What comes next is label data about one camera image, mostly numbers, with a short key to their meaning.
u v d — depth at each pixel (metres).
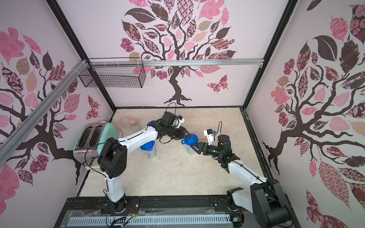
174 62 0.92
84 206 0.76
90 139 0.79
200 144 0.72
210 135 0.76
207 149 0.72
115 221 0.72
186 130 0.82
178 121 0.76
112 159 0.49
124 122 1.06
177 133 0.78
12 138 0.51
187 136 0.83
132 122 0.98
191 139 0.85
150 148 0.81
